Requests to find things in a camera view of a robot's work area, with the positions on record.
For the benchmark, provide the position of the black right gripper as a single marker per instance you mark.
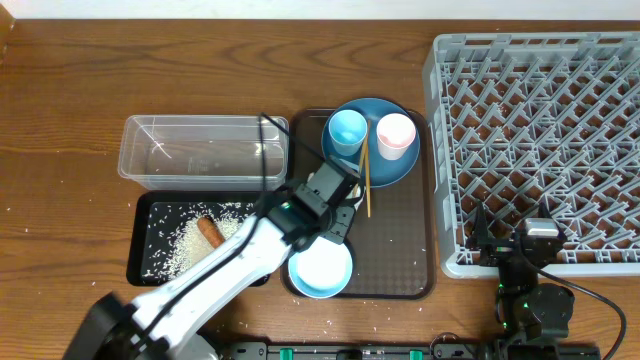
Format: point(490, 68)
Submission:
point(498, 249)

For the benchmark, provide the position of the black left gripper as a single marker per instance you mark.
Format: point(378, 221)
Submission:
point(342, 239)

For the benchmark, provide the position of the light blue bowl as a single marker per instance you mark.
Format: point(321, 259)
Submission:
point(321, 271)

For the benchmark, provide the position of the orange carrot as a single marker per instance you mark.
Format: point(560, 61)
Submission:
point(210, 232)

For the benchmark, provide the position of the white rice pile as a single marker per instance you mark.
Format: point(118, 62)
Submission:
point(173, 242)

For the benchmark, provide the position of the white napkin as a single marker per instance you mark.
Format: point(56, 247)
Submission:
point(353, 195)

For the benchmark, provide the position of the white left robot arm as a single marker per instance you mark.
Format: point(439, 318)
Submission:
point(158, 324)

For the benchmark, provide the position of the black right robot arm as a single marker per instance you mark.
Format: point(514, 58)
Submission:
point(534, 315)

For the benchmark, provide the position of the grey dishwasher rack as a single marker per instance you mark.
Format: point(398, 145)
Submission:
point(523, 120)

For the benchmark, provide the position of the black waste tray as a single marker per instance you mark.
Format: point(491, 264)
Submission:
point(143, 210)

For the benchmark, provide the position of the wooden chopstick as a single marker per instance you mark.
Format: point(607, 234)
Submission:
point(364, 149)
point(367, 181)

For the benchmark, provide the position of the light blue cup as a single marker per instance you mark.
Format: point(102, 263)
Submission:
point(347, 130)

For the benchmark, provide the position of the brown serving tray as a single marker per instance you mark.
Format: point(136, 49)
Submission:
point(393, 250)

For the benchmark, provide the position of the pink cup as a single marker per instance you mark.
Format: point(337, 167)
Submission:
point(395, 133)

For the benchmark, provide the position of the clear plastic bin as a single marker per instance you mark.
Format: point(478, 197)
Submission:
point(204, 152)

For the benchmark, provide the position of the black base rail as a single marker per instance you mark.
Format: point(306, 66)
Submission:
point(438, 351)

